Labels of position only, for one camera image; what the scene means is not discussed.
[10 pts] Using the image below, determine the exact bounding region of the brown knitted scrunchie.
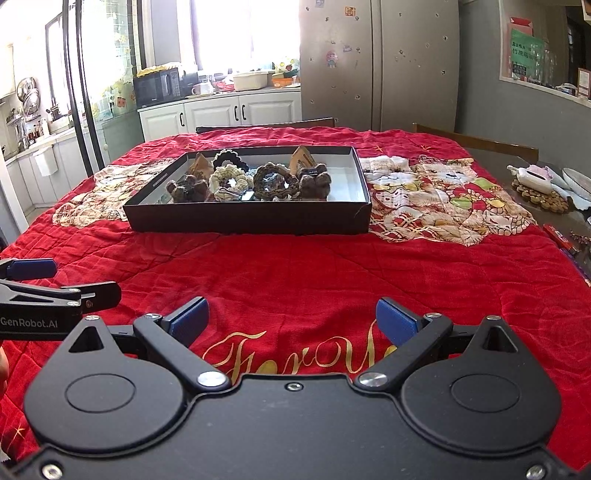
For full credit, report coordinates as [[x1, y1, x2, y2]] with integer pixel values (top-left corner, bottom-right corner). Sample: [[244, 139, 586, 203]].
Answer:
[[253, 161, 301, 201]]

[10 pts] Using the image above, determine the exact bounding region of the black microwave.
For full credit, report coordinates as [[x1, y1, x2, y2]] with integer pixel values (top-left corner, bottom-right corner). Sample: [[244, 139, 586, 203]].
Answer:
[[134, 68, 182, 110]]

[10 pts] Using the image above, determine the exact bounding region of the red printed blanket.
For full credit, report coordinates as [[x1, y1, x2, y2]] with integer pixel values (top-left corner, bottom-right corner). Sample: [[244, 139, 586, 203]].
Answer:
[[0, 127, 591, 462]]

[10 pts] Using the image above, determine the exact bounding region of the long wooden chair back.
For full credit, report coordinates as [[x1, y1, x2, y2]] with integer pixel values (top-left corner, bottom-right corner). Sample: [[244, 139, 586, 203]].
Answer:
[[195, 117, 335, 136]]

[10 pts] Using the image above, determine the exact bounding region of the brown triangular packet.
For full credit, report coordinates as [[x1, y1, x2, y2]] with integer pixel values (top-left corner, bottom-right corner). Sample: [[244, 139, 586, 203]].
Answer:
[[290, 147, 320, 171], [187, 154, 213, 178]]

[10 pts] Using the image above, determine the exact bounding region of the white kitchen cabinet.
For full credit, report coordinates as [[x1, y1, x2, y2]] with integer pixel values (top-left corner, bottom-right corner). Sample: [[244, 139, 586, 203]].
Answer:
[[139, 88, 303, 144]]

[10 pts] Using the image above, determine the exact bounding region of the short wooden chair back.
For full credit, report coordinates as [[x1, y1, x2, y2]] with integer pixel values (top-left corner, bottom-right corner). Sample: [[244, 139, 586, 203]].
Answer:
[[412, 122, 539, 162]]

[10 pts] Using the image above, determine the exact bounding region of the black cardboard box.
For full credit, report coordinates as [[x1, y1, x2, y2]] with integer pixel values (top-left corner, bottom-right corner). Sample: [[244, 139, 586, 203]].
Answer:
[[122, 146, 372, 235]]

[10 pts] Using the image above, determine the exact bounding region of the black white-edged scrunchie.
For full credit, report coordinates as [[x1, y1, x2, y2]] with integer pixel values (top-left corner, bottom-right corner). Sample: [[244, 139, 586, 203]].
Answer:
[[212, 149, 247, 171]]

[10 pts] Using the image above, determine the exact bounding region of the white plate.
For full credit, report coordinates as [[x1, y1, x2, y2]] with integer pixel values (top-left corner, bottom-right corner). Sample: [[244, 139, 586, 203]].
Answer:
[[561, 167, 591, 198]]

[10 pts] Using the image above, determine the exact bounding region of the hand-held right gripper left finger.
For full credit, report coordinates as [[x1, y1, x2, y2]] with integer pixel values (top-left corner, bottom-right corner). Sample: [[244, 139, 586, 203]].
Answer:
[[60, 295, 232, 394]]

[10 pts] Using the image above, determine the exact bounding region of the green poster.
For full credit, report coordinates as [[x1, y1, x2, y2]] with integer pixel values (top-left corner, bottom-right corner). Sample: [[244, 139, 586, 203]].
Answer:
[[510, 28, 546, 79]]

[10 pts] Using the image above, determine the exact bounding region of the white plastic basin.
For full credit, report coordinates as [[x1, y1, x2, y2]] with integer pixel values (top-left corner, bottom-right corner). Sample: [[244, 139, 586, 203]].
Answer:
[[232, 71, 270, 91]]

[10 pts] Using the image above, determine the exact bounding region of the grey refrigerator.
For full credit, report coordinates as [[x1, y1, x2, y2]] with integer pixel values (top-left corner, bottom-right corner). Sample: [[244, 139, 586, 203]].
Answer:
[[299, 0, 460, 132]]

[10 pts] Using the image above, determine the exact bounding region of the cream knitted scrunchie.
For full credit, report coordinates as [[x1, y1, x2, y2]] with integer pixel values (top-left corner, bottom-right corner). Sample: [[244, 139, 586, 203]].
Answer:
[[209, 165, 254, 202]]

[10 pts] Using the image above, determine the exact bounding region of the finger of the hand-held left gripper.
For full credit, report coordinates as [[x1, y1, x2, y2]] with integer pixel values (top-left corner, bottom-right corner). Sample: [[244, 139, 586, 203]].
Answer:
[[0, 281, 123, 309], [0, 258, 59, 281]]

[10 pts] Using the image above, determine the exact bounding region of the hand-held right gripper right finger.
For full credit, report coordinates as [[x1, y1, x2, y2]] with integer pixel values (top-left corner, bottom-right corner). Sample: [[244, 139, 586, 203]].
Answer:
[[355, 298, 532, 393]]

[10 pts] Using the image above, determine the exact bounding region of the brown beaded trivet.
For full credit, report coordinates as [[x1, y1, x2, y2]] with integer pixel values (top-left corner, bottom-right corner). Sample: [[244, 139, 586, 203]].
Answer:
[[512, 178, 570, 214]]

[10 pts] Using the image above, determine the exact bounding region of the white hanging bin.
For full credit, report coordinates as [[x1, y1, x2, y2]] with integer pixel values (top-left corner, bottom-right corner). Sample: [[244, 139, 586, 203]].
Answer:
[[33, 148, 59, 176]]

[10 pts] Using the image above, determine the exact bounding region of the metal bowls rack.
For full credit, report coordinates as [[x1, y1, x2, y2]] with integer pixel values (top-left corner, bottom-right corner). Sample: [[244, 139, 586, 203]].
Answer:
[[16, 78, 41, 117]]

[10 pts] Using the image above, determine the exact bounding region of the brown fuzzy hair clip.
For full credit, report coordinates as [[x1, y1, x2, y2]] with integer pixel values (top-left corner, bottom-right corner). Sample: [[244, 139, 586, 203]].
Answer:
[[295, 165, 333, 200], [166, 174, 211, 204]]

